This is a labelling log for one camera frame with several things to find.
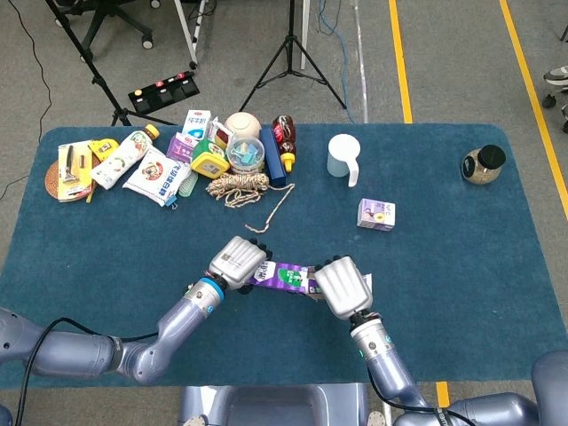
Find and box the yellow green lidded container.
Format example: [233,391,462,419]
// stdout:
[191,138,231,179]

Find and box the white upright pole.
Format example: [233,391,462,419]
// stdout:
[300,0,311,71]

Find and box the round woven coaster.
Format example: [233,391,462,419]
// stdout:
[44,154,102,201]

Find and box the black tripod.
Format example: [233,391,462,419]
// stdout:
[238,0,348,113]

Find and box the black foot pedal board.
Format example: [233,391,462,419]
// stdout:
[128,70,201,114]

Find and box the grey chair base caster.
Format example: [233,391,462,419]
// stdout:
[541,86,568,134]

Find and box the small yellow package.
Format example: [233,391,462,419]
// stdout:
[87,138,121,162]

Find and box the razor blister pack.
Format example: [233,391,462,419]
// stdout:
[57,140,94,203]

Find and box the dark red bottle yellow cap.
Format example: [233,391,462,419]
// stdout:
[272,114,297,173]

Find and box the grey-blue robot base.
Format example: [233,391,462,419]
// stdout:
[177,383,370,426]

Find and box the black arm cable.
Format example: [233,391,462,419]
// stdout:
[366,367,476,426]
[14,317,161,426]

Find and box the blue floor cable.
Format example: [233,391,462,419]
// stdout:
[317,0,356,124]

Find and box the blue table mat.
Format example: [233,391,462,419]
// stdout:
[0,123,568,391]

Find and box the red white snack packet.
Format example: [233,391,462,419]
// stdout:
[206,116,235,150]

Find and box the person's shoe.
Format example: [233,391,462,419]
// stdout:
[543,65,568,88]

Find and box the purple white milk carton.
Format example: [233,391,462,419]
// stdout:
[166,132,200,164]

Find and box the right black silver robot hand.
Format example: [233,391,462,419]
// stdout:
[309,255,375,320]

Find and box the thin black floor cable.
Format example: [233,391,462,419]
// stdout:
[0,0,53,201]

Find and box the light green brush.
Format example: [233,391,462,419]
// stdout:
[177,170,199,198]

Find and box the beige round bowl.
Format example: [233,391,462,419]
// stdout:
[224,112,263,142]

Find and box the black office chair base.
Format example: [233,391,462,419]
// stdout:
[55,0,162,63]

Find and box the beige braided rope bundle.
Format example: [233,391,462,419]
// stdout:
[206,172,296,234]

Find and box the black light stand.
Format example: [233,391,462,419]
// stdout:
[43,0,177,128]

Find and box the white stand leg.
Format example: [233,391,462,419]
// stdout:
[173,0,208,71]

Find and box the white blue milk carton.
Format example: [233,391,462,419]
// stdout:
[182,109,212,142]

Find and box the glass jar black lid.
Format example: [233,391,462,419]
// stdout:
[461,145,508,185]

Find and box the white bag blue lettering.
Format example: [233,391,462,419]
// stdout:
[122,146,192,209]

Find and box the clear tub of binder clips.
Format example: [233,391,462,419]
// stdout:
[225,136,266,175]

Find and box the white pouch yellow cap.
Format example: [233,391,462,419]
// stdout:
[91,123,161,191]

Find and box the long dark blue box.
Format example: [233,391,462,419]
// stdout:
[258,127,288,187]

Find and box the small purple drink carton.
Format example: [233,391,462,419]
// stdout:
[356,198,397,233]

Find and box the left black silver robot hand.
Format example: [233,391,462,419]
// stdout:
[208,235,272,295]

